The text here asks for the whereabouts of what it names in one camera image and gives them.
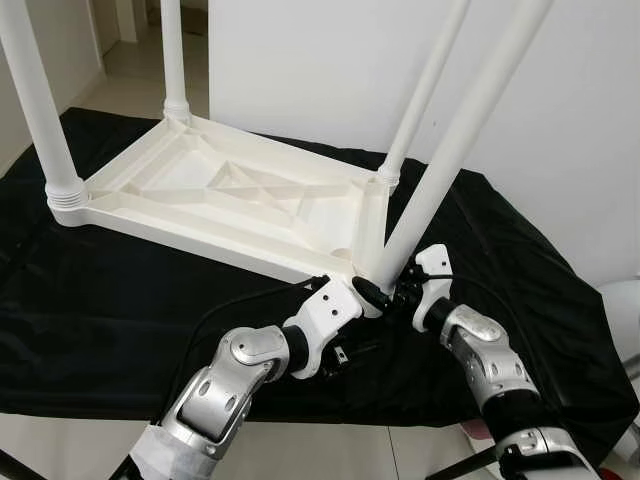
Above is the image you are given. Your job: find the white door frame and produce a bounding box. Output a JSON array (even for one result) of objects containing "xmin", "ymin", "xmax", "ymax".
[{"xmin": 95, "ymin": 0, "xmax": 141, "ymax": 46}]

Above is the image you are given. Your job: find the white rounded appliance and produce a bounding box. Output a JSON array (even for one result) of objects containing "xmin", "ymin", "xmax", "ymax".
[{"xmin": 598, "ymin": 278, "xmax": 640, "ymax": 376}]

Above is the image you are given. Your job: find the white plastic table top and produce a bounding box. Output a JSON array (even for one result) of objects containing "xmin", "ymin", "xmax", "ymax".
[{"xmin": 50, "ymin": 112, "xmax": 401, "ymax": 291}]

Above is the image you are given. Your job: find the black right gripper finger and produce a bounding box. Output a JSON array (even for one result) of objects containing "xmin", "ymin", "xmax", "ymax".
[{"xmin": 352, "ymin": 277, "xmax": 393, "ymax": 313}]

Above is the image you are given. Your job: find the black table cloth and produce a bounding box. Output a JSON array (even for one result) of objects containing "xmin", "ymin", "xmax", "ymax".
[{"xmin": 0, "ymin": 108, "xmax": 640, "ymax": 466}]

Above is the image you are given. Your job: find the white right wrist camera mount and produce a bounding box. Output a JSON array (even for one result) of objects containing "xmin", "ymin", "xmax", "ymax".
[{"xmin": 412, "ymin": 245, "xmax": 456, "ymax": 331}]

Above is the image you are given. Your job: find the pink cloth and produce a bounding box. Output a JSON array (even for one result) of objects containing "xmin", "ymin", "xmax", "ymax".
[{"xmin": 460, "ymin": 420, "xmax": 493, "ymax": 441}]

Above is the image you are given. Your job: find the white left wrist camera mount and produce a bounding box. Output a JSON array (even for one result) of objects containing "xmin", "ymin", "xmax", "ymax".
[{"xmin": 283, "ymin": 277, "xmax": 363, "ymax": 379}]

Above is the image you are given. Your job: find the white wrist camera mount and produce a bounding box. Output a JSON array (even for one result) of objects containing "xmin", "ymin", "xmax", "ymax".
[
  {"xmin": 283, "ymin": 277, "xmax": 363, "ymax": 379},
  {"xmin": 412, "ymin": 245, "xmax": 456, "ymax": 331}
]

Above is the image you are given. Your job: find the black metal table leg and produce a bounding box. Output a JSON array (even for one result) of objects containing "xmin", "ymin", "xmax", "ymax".
[{"xmin": 425, "ymin": 455, "xmax": 501, "ymax": 480}]

